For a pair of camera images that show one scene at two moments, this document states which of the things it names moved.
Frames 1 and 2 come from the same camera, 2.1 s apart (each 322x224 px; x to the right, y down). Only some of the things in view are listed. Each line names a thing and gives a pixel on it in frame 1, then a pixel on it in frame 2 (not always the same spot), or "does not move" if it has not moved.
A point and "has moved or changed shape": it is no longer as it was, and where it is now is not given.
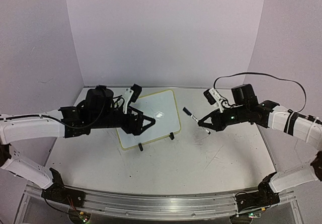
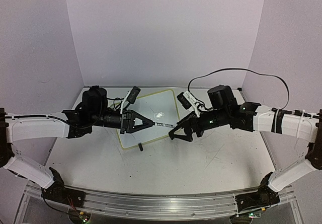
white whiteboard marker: (196, 120) has moved or changed shape
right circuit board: (251, 215) does not move
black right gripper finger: (214, 116) -> (187, 123)
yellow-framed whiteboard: (163, 107) does not move
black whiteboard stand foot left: (140, 146) does not move
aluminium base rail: (145, 207) does not move
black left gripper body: (126, 127) does not move
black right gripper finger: (217, 128) -> (187, 137)
